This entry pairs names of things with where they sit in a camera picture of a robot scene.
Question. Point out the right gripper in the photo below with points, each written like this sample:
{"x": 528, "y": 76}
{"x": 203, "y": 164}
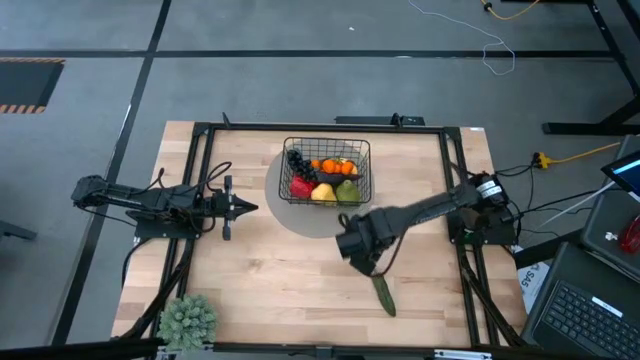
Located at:
{"x": 370, "y": 235}

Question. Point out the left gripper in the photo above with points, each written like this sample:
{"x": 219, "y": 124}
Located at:
{"x": 227, "y": 207}

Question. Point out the green cucumber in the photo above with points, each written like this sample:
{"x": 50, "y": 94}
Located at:
{"x": 385, "y": 300}

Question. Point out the red bell pepper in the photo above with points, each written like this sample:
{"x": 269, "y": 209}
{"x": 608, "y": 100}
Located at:
{"x": 301, "y": 189}

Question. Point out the dark grape bunch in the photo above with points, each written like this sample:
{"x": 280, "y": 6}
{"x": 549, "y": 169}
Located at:
{"x": 300, "y": 165}

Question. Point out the green pear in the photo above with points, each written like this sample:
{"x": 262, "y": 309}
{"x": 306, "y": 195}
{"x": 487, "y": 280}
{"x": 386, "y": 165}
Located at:
{"x": 348, "y": 192}

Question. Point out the yellow starfruit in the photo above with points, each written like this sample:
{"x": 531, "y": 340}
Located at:
{"x": 324, "y": 192}

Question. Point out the orange tangerine bunch with leaves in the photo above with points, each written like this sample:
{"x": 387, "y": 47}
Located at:
{"x": 328, "y": 166}
{"x": 347, "y": 167}

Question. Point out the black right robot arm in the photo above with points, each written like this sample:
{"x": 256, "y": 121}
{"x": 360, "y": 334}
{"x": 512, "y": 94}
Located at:
{"x": 435, "y": 207}

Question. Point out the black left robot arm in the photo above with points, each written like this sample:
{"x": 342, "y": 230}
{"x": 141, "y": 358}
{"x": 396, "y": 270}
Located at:
{"x": 150, "y": 197}

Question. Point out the grey round mat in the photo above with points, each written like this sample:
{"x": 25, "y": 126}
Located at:
{"x": 305, "y": 222}

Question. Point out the green potted succulent plant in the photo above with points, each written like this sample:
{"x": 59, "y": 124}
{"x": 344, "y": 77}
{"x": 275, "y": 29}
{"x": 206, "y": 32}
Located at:
{"x": 187, "y": 322}

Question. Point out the white printed paper label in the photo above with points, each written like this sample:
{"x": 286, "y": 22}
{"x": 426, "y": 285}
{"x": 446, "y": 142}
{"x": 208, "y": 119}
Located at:
{"x": 532, "y": 285}

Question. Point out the black laptop keyboard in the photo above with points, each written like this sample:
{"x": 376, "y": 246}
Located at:
{"x": 585, "y": 315}

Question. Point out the grey closed laptop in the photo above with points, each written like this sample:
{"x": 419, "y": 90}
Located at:
{"x": 605, "y": 235}

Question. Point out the black hazard-striped floor mat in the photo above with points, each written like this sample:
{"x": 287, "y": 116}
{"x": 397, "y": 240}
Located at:
{"x": 25, "y": 82}

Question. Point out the red object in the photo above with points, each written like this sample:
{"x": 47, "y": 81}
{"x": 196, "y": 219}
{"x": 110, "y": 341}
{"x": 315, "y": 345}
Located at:
{"x": 631, "y": 235}

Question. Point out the tablet with lit screen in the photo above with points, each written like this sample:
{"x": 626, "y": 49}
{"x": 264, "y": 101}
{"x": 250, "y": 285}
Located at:
{"x": 627, "y": 172}

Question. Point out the black metal table frame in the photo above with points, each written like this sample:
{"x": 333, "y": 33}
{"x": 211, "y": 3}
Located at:
{"x": 325, "y": 128}

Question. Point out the black desk leg frame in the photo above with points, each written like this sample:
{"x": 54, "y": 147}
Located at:
{"x": 607, "y": 45}

